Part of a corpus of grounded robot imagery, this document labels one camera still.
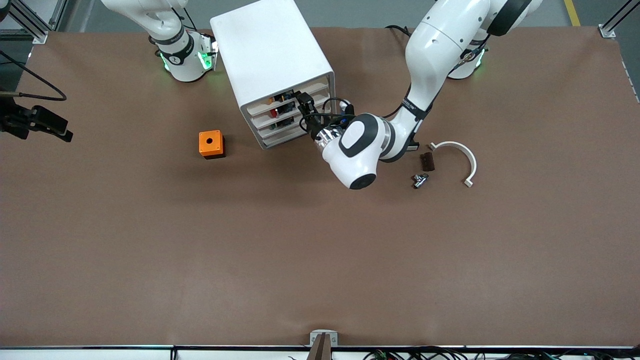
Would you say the brown narrow bar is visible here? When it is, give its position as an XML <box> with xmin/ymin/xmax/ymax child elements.
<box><xmin>307</xmin><ymin>333</ymin><xmax>334</xmax><ymax>360</ymax></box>

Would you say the white curved plastic bracket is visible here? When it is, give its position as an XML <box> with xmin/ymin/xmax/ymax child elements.
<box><xmin>428</xmin><ymin>141</ymin><xmax>478</xmax><ymax>188</ymax></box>

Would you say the black cable bundle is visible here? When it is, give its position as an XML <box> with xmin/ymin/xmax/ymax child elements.
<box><xmin>362</xmin><ymin>347</ymin><xmax>640</xmax><ymax>360</ymax></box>

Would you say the grey metal edge bracket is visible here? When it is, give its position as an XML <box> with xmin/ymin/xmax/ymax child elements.
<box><xmin>309</xmin><ymin>329</ymin><xmax>339</xmax><ymax>347</ymax></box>

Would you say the aluminium frame post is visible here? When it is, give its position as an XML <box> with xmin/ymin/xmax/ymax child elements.
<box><xmin>0</xmin><ymin>0</ymin><xmax>68</xmax><ymax>45</ymax></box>
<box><xmin>598</xmin><ymin>0</ymin><xmax>638</xmax><ymax>39</ymax></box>

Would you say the white drawer cabinet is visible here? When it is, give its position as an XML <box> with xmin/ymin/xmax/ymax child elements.
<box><xmin>209</xmin><ymin>0</ymin><xmax>337</xmax><ymax>151</ymax></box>

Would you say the orange button enclosure box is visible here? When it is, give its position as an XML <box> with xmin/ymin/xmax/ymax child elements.
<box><xmin>198</xmin><ymin>129</ymin><xmax>226</xmax><ymax>160</ymax></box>

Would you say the white plastic drawer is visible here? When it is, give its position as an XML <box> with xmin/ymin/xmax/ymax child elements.
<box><xmin>246</xmin><ymin>75</ymin><xmax>332</xmax><ymax>117</ymax></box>
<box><xmin>251</xmin><ymin>92</ymin><xmax>333</xmax><ymax>128</ymax></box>
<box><xmin>260</xmin><ymin>120</ymin><xmax>317</xmax><ymax>150</ymax></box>
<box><xmin>256</xmin><ymin>104</ymin><xmax>313</xmax><ymax>139</ymax></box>

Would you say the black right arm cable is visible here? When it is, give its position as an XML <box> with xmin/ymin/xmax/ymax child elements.
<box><xmin>0</xmin><ymin>50</ymin><xmax>68</xmax><ymax>102</ymax></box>

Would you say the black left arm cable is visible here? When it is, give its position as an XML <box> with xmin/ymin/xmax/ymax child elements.
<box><xmin>299</xmin><ymin>96</ymin><xmax>357</xmax><ymax>135</ymax></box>

